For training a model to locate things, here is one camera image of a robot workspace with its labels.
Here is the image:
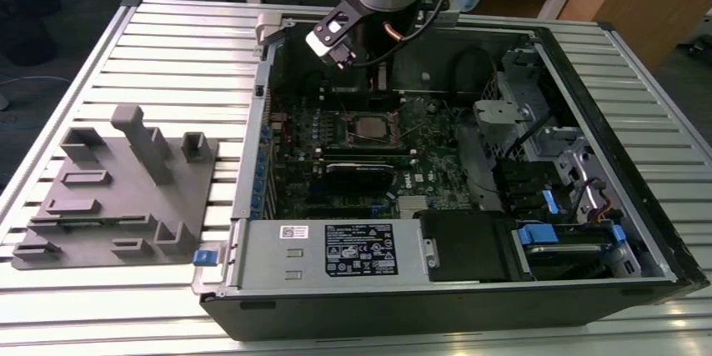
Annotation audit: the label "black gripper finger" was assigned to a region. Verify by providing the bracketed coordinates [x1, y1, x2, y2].
[374, 59, 394, 93]

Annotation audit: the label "CPU with silver top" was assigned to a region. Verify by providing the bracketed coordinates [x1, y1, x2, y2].
[354, 115, 392, 139]

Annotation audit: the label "CPU socket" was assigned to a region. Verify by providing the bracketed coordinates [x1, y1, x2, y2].
[343, 110, 404, 149]

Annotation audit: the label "blue slot retainer strip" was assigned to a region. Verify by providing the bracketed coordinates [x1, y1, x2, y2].
[251, 120, 272, 219]

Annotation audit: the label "grey case release latch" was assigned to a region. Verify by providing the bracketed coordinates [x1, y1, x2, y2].
[254, 13, 286, 47]

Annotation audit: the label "green motherboard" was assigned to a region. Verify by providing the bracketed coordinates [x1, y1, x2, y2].
[266, 88, 487, 222]

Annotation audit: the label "black graphics card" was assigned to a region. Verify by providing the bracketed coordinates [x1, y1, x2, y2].
[324, 161, 398, 195]

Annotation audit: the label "silver chipset heatsink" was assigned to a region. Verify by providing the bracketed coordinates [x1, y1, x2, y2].
[398, 195, 434, 212]

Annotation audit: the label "silver drive cage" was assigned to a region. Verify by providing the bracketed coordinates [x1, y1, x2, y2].
[488, 49, 630, 223]

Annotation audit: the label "black disk bay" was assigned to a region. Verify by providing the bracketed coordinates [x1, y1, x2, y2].
[491, 158, 564, 213]

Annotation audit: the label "blue carrier tab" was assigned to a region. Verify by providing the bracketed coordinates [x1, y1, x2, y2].
[538, 188, 562, 216]

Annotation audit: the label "black plastic shroud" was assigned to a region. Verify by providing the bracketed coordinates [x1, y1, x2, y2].
[418, 209, 528, 284]

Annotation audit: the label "silver power supply unit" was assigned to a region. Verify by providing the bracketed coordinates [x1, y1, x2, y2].
[238, 218, 436, 290]

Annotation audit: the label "hard disk in blue carrier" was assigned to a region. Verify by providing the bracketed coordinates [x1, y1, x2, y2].
[512, 221, 628, 281]

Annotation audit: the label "grey parts rack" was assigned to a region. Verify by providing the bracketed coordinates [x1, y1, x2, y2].
[10, 104, 223, 273]

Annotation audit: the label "black PC case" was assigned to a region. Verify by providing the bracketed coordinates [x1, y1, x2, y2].
[191, 13, 711, 343]

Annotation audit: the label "black office chair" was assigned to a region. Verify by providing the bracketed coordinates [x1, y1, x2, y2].
[0, 0, 64, 68]

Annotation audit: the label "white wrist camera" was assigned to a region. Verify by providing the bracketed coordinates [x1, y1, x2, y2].
[304, 0, 359, 57]

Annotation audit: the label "black looped cable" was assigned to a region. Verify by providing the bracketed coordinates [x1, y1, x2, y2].
[447, 44, 498, 103]

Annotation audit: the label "compact wrist camera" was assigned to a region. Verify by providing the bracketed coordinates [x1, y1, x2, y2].
[430, 8, 462, 28]

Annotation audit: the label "grey metal bracket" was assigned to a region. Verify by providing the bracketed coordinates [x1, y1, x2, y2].
[472, 98, 534, 137]

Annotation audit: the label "grey flat cable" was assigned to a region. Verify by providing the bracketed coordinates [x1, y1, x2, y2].
[451, 120, 506, 212]

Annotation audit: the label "coloured power wires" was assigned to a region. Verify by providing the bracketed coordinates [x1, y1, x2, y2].
[588, 199, 616, 223]

